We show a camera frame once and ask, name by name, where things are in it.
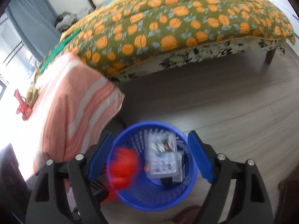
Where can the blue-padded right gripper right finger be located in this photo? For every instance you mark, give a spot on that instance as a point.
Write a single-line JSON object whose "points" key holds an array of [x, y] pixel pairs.
{"points": [[250, 203]]}

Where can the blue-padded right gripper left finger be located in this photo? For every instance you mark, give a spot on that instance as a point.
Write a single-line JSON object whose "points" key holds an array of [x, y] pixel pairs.
{"points": [[63, 193]]}

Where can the orange red small wrapper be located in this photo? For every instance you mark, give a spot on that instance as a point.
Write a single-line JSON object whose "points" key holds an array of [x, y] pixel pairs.
{"points": [[123, 169]]}

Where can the red snack wrapper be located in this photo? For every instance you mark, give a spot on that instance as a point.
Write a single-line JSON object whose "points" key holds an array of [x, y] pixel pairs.
{"points": [[23, 107]]}

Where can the green white cardboard box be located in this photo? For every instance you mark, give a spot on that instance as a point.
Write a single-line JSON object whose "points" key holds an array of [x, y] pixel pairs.
{"points": [[163, 161]]}

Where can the yellow green snack packet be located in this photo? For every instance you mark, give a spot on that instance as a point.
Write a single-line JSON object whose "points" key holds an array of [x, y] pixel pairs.
{"points": [[32, 95]]}

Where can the blue plastic trash basket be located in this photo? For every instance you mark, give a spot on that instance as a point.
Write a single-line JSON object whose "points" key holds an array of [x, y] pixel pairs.
{"points": [[146, 194]]}

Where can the furry slipper foot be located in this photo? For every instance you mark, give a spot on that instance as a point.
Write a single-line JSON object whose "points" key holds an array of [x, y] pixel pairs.
{"points": [[186, 216]]}

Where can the pink white striped cloth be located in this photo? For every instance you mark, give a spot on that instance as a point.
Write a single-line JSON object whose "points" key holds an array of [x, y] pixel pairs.
{"points": [[74, 105]]}

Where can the black framed window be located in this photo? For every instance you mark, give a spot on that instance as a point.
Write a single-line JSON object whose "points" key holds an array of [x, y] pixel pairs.
{"points": [[18, 64]]}

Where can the green folded cloth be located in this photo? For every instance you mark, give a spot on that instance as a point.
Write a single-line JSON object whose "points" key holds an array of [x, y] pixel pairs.
{"points": [[60, 47]]}

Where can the pile of clothes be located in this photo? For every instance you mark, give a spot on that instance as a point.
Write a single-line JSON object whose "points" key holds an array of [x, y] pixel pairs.
{"points": [[65, 20]]}

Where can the blue grey curtain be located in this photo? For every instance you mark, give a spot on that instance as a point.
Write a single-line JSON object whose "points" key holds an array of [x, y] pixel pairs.
{"points": [[34, 21]]}

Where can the orange floral green bedspread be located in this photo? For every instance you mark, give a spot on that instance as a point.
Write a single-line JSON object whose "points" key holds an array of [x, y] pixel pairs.
{"points": [[128, 39]]}

